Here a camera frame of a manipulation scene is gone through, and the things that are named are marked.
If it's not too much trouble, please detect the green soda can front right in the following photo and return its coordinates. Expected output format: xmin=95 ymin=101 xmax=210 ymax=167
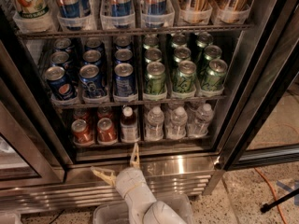
xmin=200 ymin=59 xmax=227 ymax=91

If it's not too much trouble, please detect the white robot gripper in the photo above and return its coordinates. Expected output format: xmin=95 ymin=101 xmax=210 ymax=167
xmin=91 ymin=143 xmax=147 ymax=199

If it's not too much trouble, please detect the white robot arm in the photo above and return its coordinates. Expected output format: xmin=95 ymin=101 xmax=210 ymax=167
xmin=91 ymin=143 xmax=187 ymax=224

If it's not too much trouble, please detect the clear water bottle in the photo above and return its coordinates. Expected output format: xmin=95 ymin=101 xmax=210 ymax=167
xmin=166 ymin=106 xmax=188 ymax=140
xmin=146 ymin=106 xmax=164 ymax=141
xmin=187 ymin=104 xmax=214 ymax=137

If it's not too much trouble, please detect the red coke can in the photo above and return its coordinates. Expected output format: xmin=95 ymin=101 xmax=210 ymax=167
xmin=97 ymin=106 xmax=113 ymax=119
xmin=97 ymin=118 xmax=118 ymax=145
xmin=73 ymin=108 xmax=92 ymax=123
xmin=71 ymin=119 xmax=94 ymax=147

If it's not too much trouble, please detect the blue pepsi can middle right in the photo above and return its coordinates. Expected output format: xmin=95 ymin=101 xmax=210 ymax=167
xmin=114 ymin=49 xmax=134 ymax=64

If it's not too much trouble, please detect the red bull can middle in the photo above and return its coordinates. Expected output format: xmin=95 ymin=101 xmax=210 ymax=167
xmin=107 ymin=0 xmax=133 ymax=18

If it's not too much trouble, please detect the blue pepsi can front left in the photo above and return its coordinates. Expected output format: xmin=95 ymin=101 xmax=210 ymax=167
xmin=45 ymin=66 xmax=77 ymax=101

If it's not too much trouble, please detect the stainless steel fridge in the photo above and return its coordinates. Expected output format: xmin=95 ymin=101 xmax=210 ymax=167
xmin=0 ymin=0 xmax=299 ymax=215

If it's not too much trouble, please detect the clear plastic bin on floor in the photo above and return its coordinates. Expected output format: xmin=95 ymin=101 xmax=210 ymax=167
xmin=93 ymin=193 xmax=195 ymax=224

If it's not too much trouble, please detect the green soda can middle centre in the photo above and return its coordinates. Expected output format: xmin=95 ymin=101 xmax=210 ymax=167
xmin=173 ymin=47 xmax=191 ymax=63

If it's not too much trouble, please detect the clear water bottle left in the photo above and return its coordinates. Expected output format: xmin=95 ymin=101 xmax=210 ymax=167
xmin=146 ymin=106 xmax=164 ymax=141

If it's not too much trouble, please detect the clear water bottle right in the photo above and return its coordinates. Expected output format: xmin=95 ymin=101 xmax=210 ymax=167
xmin=187 ymin=104 xmax=214 ymax=137

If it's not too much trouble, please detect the red bull can left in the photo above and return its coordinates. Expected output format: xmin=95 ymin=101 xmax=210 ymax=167
xmin=55 ymin=0 xmax=91 ymax=19

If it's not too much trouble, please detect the blue pepsi can front middle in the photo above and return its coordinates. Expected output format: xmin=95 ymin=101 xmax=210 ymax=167
xmin=79 ymin=64 xmax=107 ymax=98

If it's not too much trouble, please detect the green soda can front left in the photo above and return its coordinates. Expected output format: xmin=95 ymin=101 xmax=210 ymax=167
xmin=145 ymin=62 xmax=165 ymax=95

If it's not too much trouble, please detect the green soda can middle left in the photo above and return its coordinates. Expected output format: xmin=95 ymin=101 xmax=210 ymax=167
xmin=144 ymin=48 xmax=162 ymax=63

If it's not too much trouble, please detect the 7up can top shelf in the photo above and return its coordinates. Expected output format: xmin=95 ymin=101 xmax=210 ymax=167
xmin=11 ymin=0 xmax=49 ymax=19

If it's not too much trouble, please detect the black tripod leg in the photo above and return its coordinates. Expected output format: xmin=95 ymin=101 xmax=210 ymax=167
xmin=261 ymin=189 xmax=299 ymax=213

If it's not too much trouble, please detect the orange cable on floor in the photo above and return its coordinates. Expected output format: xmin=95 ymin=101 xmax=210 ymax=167
xmin=253 ymin=167 xmax=289 ymax=224

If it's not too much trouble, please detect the blue pepsi can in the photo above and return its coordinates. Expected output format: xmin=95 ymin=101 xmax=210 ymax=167
xmin=50 ymin=51 xmax=75 ymax=76
xmin=79 ymin=64 xmax=107 ymax=98
xmin=82 ymin=49 xmax=103 ymax=67
xmin=114 ymin=63 xmax=135 ymax=97
xmin=114 ymin=49 xmax=134 ymax=64
xmin=45 ymin=66 xmax=77 ymax=101

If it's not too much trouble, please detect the clear water bottle middle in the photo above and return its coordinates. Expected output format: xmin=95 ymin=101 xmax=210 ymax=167
xmin=166 ymin=106 xmax=188 ymax=140

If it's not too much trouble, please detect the green soda can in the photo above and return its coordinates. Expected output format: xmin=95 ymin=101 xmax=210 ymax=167
xmin=200 ymin=45 xmax=222 ymax=69
xmin=145 ymin=62 xmax=165 ymax=95
xmin=173 ymin=47 xmax=191 ymax=63
xmin=144 ymin=48 xmax=162 ymax=63
xmin=173 ymin=61 xmax=196 ymax=93
xmin=200 ymin=59 xmax=227 ymax=91

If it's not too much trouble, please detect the blue pepsi can middle centre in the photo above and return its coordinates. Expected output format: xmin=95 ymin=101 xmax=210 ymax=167
xmin=82 ymin=49 xmax=103 ymax=67

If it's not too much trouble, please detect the green soda can front middle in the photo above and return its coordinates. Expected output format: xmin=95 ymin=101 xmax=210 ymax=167
xmin=173 ymin=61 xmax=196 ymax=93

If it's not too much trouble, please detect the brown drink bottle white cap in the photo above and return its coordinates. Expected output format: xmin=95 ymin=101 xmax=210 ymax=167
xmin=121 ymin=106 xmax=139 ymax=143

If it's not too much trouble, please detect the blue pepsi can front right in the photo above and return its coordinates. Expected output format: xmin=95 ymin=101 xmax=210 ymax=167
xmin=114 ymin=63 xmax=135 ymax=97

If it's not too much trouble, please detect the blue pepsi can middle left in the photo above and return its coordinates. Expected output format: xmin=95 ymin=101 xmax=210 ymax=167
xmin=50 ymin=51 xmax=75 ymax=76

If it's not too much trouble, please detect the fridge glass door right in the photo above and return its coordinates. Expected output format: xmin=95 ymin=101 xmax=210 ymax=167
xmin=216 ymin=0 xmax=299 ymax=171

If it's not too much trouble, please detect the green soda can middle right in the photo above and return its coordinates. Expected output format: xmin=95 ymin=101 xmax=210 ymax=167
xmin=200 ymin=45 xmax=222 ymax=69

